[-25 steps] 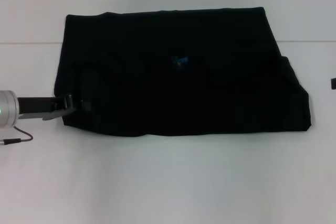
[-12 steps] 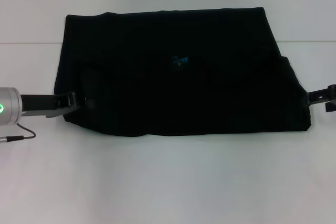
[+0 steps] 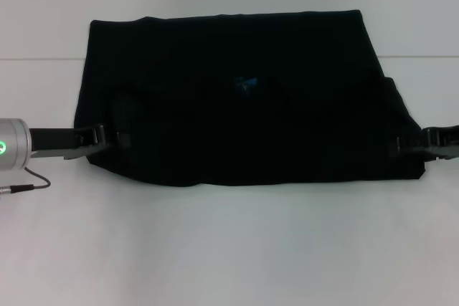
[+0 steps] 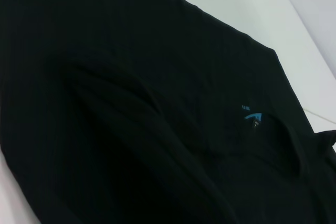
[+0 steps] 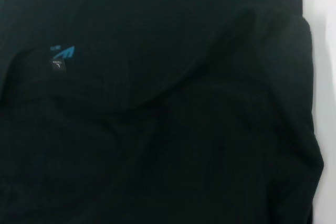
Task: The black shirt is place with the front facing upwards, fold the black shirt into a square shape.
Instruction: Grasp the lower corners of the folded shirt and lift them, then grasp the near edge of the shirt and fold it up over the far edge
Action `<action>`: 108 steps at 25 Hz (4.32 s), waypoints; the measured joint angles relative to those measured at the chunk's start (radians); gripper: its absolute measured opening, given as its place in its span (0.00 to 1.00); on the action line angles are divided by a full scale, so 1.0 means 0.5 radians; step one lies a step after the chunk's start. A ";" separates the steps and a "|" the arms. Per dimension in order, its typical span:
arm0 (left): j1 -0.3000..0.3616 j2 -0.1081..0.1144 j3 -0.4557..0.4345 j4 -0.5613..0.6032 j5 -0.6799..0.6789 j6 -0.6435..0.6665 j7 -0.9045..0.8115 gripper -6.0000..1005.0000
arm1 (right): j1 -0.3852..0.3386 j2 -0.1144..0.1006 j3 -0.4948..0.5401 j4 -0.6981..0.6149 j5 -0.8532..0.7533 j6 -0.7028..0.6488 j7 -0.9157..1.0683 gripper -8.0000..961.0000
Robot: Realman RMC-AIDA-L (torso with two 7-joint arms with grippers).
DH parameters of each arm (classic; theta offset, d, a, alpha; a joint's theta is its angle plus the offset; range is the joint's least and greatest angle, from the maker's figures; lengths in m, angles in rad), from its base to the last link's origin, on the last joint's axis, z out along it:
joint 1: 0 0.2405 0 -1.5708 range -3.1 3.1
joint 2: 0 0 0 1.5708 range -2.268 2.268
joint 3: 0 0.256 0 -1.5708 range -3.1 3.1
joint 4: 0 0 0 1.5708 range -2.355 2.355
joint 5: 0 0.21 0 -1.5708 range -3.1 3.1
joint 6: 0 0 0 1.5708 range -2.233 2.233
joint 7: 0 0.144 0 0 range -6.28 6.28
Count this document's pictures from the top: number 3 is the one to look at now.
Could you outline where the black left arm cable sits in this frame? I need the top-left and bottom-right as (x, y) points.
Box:
(0, 168), (52, 196)

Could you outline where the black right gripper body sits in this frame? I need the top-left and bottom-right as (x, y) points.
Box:
(422, 124), (459, 161)

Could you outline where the black t-shirt with white print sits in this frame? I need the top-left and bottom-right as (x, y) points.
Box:
(73, 9), (427, 188)

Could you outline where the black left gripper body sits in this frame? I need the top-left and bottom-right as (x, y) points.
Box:
(28, 123), (111, 161)

